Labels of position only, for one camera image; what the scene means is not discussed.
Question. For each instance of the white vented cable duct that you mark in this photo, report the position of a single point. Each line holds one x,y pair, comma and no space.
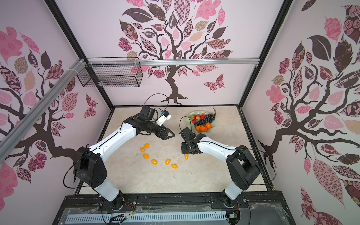
146,218

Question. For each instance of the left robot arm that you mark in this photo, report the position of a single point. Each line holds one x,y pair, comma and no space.
90,166

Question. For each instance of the black base frame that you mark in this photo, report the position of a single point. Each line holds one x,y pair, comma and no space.
251,208

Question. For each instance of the aluminium rail back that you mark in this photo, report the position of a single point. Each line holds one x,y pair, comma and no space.
225,61

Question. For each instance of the aluminium rail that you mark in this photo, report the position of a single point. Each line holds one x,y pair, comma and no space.
15,136
225,61

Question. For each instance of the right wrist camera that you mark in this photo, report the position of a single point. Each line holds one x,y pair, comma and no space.
187,134

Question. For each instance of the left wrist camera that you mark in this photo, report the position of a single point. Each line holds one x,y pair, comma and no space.
165,115

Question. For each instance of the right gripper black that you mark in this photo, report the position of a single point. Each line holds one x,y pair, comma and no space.
183,148

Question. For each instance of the yellow tomato cluster bottom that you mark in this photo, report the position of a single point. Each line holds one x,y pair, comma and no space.
154,162

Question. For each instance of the light green wavy fruit bowl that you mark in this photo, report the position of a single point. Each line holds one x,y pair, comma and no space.
190,118

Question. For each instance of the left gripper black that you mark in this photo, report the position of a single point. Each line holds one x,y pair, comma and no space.
164,136

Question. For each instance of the aluminium rail left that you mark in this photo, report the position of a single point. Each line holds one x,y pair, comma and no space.
15,136

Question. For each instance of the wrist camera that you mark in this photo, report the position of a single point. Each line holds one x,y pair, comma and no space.
187,134
165,115

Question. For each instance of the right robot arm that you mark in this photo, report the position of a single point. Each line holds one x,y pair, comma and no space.
242,166

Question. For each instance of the dark fake grape bunch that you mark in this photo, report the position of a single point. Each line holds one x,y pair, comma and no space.
210,117

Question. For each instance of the black wire basket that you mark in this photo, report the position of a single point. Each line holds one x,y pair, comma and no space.
111,72

